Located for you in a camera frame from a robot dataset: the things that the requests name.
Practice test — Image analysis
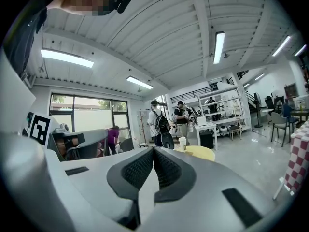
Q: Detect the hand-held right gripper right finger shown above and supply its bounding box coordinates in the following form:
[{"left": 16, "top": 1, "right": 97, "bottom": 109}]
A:
[{"left": 139, "top": 146, "right": 287, "bottom": 232}]

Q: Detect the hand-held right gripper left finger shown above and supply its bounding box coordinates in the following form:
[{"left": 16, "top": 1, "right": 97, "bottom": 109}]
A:
[{"left": 59, "top": 146, "right": 155, "bottom": 230}]

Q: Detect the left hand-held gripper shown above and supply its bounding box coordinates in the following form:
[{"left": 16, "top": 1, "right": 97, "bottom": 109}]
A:
[{"left": 22, "top": 112, "right": 109, "bottom": 160}]

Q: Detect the large black-framed window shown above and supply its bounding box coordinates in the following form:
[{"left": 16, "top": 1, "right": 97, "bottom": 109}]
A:
[{"left": 49, "top": 93, "right": 131, "bottom": 142}]

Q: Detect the round yellow table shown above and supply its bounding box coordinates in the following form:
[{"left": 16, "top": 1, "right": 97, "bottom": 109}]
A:
[{"left": 173, "top": 145, "right": 216, "bottom": 162}]

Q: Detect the dark low chair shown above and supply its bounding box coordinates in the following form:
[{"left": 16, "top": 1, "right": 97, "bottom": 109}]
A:
[{"left": 119, "top": 137, "right": 135, "bottom": 152}]

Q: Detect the black box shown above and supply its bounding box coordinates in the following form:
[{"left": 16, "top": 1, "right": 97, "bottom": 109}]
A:
[{"left": 199, "top": 130, "right": 214, "bottom": 150}]

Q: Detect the pale drink cup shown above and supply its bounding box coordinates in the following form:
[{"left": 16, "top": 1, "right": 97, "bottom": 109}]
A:
[{"left": 178, "top": 136, "right": 187, "bottom": 152}]

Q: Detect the white table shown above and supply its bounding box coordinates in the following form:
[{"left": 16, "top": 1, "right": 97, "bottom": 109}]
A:
[{"left": 194, "top": 122, "right": 218, "bottom": 151}]

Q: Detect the black rounded seat back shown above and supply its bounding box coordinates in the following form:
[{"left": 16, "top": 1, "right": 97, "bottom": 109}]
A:
[{"left": 160, "top": 131, "right": 175, "bottom": 150}]

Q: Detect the small wooden stool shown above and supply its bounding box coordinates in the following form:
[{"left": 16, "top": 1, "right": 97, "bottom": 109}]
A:
[{"left": 228, "top": 125, "right": 242, "bottom": 141}]

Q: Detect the wooden coat rack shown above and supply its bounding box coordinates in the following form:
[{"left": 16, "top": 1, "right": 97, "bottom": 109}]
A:
[{"left": 138, "top": 109, "right": 148, "bottom": 147}]

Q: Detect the white metal shelf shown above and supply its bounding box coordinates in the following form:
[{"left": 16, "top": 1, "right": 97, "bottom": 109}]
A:
[{"left": 197, "top": 85, "right": 245, "bottom": 137}]

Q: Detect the long ceiling light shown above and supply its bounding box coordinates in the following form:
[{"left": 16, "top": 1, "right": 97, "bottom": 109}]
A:
[
  {"left": 212, "top": 31, "right": 225, "bottom": 65},
  {"left": 126, "top": 75, "right": 154, "bottom": 90},
  {"left": 294, "top": 44, "right": 307, "bottom": 57},
  {"left": 272, "top": 35, "right": 292, "bottom": 57},
  {"left": 40, "top": 48, "right": 94, "bottom": 69}
]

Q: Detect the black balcony railing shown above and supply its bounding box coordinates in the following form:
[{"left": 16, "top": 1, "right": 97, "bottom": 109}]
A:
[{"left": 170, "top": 84, "right": 219, "bottom": 104}]

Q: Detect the black staircase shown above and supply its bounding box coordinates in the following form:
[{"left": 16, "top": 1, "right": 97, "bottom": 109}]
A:
[{"left": 244, "top": 90, "right": 257, "bottom": 115}]

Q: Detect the grey chair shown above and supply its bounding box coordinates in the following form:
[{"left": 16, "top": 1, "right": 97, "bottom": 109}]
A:
[{"left": 270, "top": 112, "right": 291, "bottom": 147}]

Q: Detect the black standing fan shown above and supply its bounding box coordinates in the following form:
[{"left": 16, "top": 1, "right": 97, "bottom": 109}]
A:
[{"left": 253, "top": 92, "right": 264, "bottom": 128}]

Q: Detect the red white checkered tablecloth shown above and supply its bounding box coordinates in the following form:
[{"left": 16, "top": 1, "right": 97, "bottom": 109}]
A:
[{"left": 282, "top": 118, "right": 309, "bottom": 193}]

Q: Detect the black office chair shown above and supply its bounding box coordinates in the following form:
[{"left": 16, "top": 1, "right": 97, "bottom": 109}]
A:
[{"left": 264, "top": 95, "right": 275, "bottom": 110}]

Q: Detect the dark wooden table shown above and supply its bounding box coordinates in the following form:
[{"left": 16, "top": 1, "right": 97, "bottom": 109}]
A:
[{"left": 289, "top": 110, "right": 309, "bottom": 129}]

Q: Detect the framed picture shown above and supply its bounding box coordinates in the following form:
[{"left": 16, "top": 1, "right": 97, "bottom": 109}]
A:
[{"left": 284, "top": 83, "right": 297, "bottom": 98}]

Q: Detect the black head-worn camera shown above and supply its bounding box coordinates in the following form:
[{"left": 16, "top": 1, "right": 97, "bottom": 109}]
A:
[{"left": 117, "top": 0, "right": 133, "bottom": 14}]

